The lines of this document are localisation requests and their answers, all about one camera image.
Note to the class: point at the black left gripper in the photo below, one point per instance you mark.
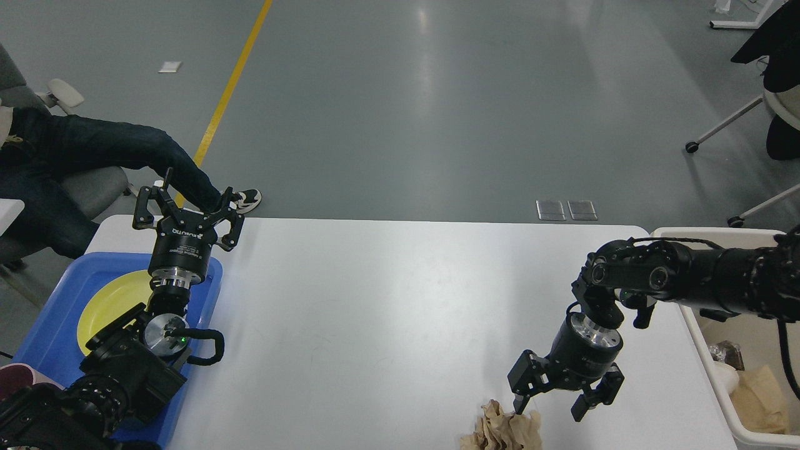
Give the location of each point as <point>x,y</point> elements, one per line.
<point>181,250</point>

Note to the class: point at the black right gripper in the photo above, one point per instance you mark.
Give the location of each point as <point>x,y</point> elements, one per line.
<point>582,358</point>

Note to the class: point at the brown paper ball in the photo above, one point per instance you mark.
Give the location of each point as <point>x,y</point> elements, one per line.
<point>496,429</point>

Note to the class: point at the yellow plastic plate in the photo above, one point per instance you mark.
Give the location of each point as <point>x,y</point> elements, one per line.
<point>110,302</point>

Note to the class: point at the white paper cup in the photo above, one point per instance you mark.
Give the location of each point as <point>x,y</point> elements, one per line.
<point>726,375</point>

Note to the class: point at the brown paper bag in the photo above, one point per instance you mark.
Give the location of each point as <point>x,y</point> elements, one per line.
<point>759,402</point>

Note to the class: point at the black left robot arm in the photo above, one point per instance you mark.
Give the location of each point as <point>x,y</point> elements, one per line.
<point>133,368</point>

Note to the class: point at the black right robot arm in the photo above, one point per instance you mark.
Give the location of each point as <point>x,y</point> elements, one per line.
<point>637,273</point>

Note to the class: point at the grey office chair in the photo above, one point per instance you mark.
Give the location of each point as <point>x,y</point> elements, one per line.
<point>94,190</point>

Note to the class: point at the seated person beige sweater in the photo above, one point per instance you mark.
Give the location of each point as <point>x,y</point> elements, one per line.
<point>39,148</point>

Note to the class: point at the blue plastic tray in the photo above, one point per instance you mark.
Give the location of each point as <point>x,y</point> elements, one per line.
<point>51,346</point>

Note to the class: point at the white desk corner left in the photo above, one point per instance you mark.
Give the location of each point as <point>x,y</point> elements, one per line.
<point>10,209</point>

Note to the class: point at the foil ball in bin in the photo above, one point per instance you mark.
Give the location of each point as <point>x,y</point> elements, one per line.
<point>727,352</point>

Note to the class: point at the metal floor socket cover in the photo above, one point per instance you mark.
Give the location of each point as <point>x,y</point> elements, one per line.
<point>562,211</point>

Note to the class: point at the beige plastic waste bin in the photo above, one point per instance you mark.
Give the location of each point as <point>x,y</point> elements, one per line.
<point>758,338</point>

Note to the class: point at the pink mug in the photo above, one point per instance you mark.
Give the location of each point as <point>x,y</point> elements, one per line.
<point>18,376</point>

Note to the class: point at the white chair with black jacket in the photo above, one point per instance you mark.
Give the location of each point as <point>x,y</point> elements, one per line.
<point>777,42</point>

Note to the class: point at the white table leg base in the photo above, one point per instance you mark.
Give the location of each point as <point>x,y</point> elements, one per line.
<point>760,10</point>

